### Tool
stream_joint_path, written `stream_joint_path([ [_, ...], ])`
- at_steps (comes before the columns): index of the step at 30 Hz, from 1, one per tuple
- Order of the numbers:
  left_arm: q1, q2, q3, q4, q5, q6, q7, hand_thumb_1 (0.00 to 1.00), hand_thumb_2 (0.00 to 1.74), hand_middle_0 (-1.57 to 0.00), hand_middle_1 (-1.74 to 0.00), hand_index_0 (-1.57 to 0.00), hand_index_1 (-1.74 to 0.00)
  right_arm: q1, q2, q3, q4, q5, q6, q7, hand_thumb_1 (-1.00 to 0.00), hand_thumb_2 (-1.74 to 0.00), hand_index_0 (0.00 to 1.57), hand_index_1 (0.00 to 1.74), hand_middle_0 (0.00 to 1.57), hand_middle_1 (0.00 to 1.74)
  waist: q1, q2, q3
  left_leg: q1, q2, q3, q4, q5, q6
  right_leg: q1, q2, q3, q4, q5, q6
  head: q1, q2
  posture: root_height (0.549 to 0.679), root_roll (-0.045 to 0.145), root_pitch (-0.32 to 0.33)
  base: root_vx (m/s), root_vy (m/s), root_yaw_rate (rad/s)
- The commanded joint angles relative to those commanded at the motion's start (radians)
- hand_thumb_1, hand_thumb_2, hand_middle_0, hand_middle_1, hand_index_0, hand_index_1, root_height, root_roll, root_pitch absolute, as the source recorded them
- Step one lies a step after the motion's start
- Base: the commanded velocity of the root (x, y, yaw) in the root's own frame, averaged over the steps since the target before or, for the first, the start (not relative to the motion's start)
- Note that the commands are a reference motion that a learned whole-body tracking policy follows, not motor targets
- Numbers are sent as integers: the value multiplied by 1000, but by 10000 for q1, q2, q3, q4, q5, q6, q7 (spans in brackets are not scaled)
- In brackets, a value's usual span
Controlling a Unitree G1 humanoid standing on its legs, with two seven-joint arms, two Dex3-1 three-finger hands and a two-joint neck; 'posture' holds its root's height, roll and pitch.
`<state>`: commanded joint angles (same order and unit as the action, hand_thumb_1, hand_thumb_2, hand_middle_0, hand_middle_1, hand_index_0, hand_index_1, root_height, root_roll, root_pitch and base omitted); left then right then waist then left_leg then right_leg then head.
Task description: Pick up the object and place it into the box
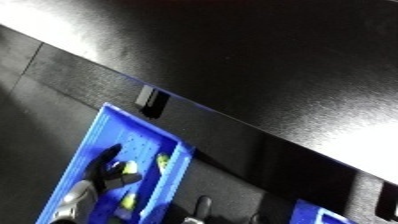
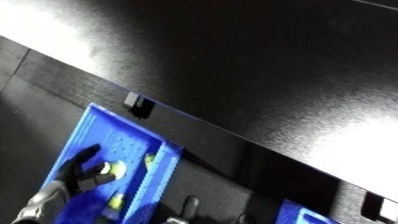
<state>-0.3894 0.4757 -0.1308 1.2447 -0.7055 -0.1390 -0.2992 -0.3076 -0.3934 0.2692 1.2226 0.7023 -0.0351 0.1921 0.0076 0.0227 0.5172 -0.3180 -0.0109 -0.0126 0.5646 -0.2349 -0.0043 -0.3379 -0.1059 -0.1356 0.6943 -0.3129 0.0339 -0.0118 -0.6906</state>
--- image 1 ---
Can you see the pale left robot arm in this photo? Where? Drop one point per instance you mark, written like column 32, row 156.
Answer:
column 77, row 203

